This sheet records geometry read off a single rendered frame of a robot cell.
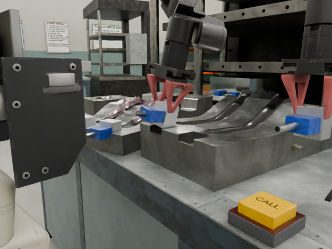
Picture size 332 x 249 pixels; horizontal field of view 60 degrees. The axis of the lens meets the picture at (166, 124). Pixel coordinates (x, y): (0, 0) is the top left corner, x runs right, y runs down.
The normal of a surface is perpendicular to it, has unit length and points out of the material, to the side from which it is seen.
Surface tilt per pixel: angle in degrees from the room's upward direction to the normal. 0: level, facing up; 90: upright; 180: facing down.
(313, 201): 0
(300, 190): 0
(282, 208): 0
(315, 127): 90
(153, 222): 90
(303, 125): 88
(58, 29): 90
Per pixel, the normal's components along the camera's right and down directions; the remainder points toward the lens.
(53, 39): 0.43, 0.19
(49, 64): 0.71, 0.15
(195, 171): -0.80, 0.13
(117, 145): -0.59, 0.17
